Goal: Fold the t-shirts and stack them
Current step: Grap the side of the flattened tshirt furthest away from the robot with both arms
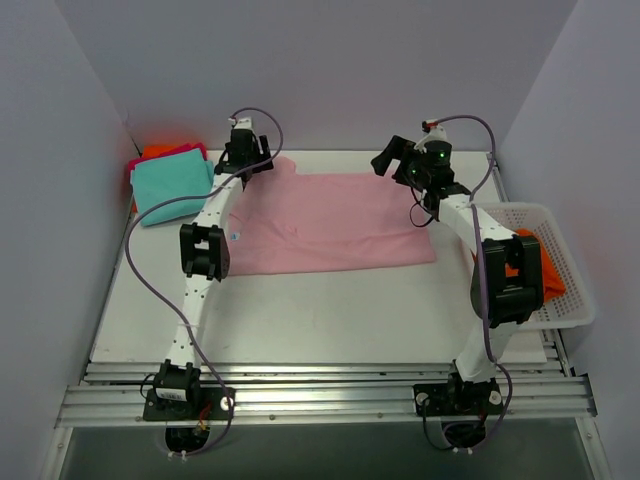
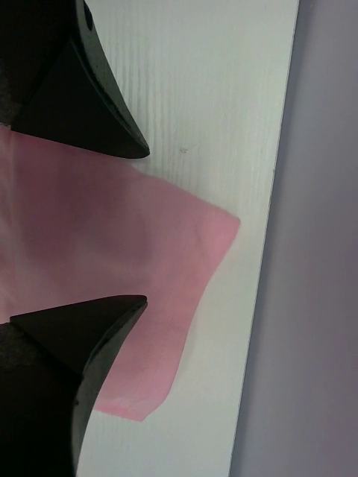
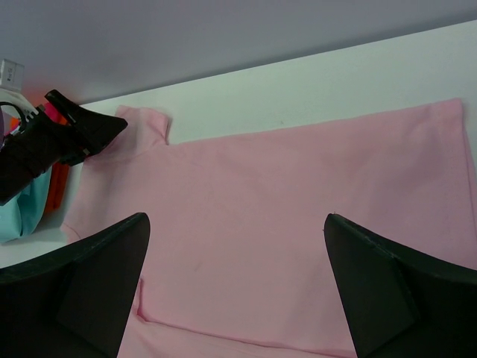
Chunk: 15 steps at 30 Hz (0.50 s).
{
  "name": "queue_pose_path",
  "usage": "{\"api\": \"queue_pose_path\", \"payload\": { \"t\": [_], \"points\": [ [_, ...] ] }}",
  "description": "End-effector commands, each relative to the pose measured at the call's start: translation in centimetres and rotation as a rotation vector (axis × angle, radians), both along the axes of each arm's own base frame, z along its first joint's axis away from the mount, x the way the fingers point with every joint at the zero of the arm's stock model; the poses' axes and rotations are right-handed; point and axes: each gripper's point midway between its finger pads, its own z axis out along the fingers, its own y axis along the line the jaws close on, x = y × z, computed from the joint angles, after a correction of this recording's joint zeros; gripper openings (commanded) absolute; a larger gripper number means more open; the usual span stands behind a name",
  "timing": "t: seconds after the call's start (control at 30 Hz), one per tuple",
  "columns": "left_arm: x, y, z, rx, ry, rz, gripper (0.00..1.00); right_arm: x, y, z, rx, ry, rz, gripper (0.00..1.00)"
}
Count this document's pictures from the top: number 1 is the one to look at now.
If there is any pink t shirt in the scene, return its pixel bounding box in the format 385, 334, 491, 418
229, 158, 436, 276

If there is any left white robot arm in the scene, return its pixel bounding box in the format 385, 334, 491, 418
152, 117, 273, 419

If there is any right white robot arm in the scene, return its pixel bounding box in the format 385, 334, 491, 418
371, 133, 544, 413

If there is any folded magenta t shirt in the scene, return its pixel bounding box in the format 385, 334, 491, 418
127, 143, 207, 175

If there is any folded teal t shirt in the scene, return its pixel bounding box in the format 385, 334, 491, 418
130, 150, 214, 227

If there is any folded orange t shirt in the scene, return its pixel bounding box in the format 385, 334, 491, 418
130, 143, 182, 215

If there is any orange t shirt in basket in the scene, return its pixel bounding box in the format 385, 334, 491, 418
481, 229, 566, 316

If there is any white plastic basket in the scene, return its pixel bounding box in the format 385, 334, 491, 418
480, 202, 596, 331

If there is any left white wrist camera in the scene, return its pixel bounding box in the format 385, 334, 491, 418
228, 116, 254, 132

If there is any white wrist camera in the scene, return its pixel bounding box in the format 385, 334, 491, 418
414, 120, 448, 151
228, 116, 254, 132

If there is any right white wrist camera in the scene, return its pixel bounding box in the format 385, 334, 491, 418
414, 120, 448, 151

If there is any black cable on right wrist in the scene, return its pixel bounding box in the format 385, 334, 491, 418
408, 184, 436, 229

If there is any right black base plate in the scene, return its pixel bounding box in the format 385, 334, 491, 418
412, 382, 504, 417

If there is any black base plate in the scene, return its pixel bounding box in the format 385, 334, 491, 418
412, 382, 504, 417
142, 386, 235, 422

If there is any aluminium mounting rail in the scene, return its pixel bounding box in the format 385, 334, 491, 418
56, 358, 597, 428

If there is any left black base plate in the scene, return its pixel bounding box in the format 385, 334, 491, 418
142, 386, 235, 422

